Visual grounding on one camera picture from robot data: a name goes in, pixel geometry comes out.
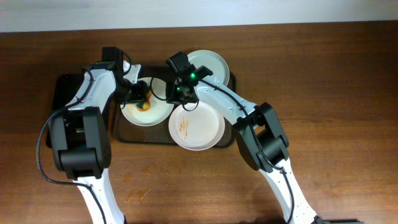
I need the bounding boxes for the pale green plate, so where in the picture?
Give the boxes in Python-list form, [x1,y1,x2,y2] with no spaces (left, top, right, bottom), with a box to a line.
[187,50,229,86]

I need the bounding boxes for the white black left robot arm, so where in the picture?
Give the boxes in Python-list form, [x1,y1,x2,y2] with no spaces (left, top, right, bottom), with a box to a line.
[47,61,141,223]

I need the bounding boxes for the green yellow scrub sponge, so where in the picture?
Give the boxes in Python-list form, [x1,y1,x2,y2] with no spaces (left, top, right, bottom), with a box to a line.
[136,91,152,111]

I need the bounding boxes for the cream white plate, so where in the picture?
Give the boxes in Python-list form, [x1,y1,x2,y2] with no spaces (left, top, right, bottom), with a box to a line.
[121,77,174,126]

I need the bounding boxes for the black plastic tray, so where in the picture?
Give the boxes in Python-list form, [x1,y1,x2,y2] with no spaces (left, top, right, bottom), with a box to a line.
[45,73,116,149]

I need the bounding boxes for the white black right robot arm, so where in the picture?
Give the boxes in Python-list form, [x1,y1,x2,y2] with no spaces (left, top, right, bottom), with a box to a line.
[166,65,322,223]

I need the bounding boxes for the white plate with sauce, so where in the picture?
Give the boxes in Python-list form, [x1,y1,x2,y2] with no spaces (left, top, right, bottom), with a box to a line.
[169,101,226,151]

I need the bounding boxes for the brown serving tray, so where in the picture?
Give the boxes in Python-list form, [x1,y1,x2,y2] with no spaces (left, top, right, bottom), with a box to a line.
[112,65,236,149]

